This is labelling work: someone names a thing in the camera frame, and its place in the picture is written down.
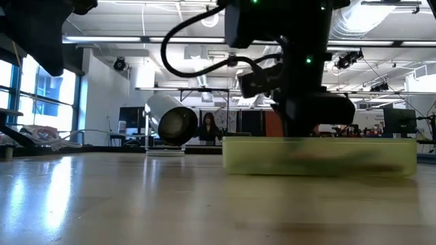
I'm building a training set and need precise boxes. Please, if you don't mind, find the yellow-green translucent supply box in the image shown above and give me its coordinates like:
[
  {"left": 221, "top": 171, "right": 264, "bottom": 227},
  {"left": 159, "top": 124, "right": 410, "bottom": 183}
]
[{"left": 221, "top": 136, "right": 418, "bottom": 178}]

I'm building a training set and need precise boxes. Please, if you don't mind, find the white plastic bag pile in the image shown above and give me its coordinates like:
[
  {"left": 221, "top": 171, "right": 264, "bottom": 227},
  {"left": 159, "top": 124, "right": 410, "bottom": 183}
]
[{"left": 20, "top": 125, "right": 82, "bottom": 151}]

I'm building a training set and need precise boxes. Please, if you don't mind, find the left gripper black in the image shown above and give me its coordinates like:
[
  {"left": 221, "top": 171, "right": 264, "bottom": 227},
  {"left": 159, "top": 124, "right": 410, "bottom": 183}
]
[{"left": 0, "top": 0, "right": 98, "bottom": 76}]

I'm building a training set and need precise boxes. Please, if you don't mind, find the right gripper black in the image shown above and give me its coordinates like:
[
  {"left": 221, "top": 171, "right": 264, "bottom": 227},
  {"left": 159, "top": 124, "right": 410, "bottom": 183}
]
[{"left": 271, "top": 93, "right": 357, "bottom": 137}]

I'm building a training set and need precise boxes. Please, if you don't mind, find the person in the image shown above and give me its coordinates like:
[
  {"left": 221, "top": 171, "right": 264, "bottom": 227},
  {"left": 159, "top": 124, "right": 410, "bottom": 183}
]
[{"left": 198, "top": 112, "right": 221, "bottom": 146}]

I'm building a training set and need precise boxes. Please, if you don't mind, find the long ceiling light tube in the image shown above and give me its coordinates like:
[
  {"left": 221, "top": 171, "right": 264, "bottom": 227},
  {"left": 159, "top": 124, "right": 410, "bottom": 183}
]
[
  {"left": 149, "top": 36, "right": 225, "bottom": 44},
  {"left": 63, "top": 35, "right": 142, "bottom": 44},
  {"left": 326, "top": 39, "right": 394, "bottom": 47},
  {"left": 400, "top": 40, "right": 436, "bottom": 48}
]

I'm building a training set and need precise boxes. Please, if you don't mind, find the orange wall panel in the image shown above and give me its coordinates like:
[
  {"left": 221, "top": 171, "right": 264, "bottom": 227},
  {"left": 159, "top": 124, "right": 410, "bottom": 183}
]
[{"left": 264, "top": 110, "right": 284, "bottom": 137}]

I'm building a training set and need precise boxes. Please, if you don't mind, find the large glass window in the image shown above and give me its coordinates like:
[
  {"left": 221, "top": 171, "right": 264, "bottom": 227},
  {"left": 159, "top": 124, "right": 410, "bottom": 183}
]
[{"left": 0, "top": 54, "right": 82, "bottom": 144}]

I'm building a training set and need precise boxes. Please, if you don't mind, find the silver ceiling duct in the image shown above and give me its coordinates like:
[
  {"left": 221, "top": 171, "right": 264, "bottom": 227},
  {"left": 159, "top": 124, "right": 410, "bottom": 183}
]
[{"left": 329, "top": 0, "right": 398, "bottom": 40}]

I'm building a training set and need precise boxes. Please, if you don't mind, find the black tripod stand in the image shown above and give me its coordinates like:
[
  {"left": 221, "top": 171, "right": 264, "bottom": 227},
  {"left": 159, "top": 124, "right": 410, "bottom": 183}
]
[{"left": 417, "top": 114, "right": 436, "bottom": 154}]

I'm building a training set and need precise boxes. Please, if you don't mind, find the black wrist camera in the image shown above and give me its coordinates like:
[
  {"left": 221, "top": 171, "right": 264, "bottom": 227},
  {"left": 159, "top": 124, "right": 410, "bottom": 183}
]
[{"left": 237, "top": 63, "right": 284, "bottom": 99}]

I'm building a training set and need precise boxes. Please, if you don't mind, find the black looping cable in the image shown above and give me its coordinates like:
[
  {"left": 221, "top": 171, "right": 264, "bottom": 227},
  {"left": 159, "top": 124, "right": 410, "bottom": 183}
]
[{"left": 160, "top": 2, "right": 283, "bottom": 78}]

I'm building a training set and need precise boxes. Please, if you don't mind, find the black computer monitor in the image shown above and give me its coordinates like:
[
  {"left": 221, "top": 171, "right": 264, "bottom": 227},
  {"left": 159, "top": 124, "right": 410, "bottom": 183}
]
[{"left": 383, "top": 108, "right": 418, "bottom": 135}]

